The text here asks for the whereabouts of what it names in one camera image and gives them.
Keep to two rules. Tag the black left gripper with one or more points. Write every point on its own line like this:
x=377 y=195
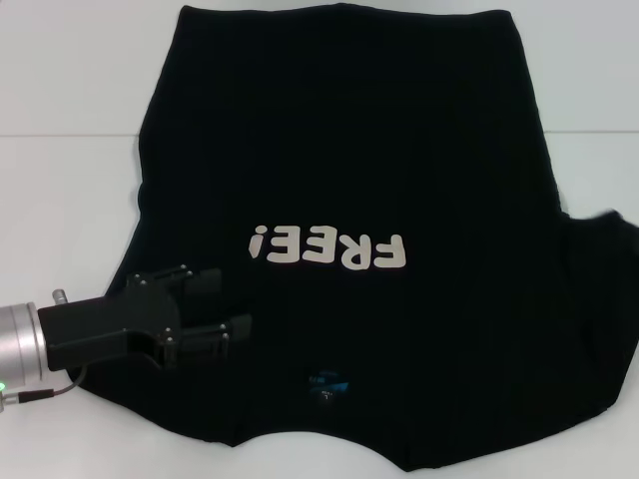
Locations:
x=110 y=324

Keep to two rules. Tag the black shirt with FREE print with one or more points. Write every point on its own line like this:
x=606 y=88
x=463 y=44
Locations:
x=349 y=149

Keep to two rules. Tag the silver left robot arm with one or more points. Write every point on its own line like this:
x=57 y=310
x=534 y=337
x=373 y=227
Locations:
x=20 y=344

